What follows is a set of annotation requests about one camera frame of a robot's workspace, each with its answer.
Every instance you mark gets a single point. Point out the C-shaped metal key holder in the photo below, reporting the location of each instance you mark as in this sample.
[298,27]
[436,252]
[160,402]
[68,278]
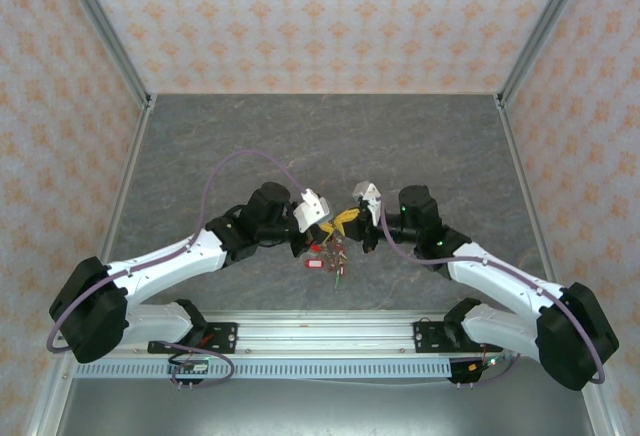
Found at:
[336,251]

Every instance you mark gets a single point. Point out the green key tag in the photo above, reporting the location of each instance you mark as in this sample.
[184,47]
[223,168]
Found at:
[339,281]

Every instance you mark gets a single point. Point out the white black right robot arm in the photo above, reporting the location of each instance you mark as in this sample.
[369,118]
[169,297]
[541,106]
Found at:
[500,281]

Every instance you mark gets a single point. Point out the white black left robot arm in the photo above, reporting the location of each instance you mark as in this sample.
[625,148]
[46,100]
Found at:
[165,263]

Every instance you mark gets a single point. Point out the small green circuit board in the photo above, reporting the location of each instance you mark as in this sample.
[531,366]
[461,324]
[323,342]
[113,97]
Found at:
[190,367]

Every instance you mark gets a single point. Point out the grey metal shelf panel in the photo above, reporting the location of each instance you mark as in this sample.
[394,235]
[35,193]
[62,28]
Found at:
[325,411]

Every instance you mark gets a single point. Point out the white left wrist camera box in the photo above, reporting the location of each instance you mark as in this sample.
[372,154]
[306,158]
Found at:
[310,211]

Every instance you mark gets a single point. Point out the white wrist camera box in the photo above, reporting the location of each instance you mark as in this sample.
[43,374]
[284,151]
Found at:
[310,211]
[367,193]

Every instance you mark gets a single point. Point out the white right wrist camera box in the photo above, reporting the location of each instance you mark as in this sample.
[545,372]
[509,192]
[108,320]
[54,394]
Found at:
[367,193]

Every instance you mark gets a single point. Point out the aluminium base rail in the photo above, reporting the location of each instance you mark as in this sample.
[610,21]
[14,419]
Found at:
[325,331]

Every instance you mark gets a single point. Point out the aluminium table side rail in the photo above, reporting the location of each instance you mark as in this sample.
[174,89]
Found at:
[127,176]
[522,176]

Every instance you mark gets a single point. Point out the aluminium frame post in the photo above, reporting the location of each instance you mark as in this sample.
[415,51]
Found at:
[108,31]
[540,31]

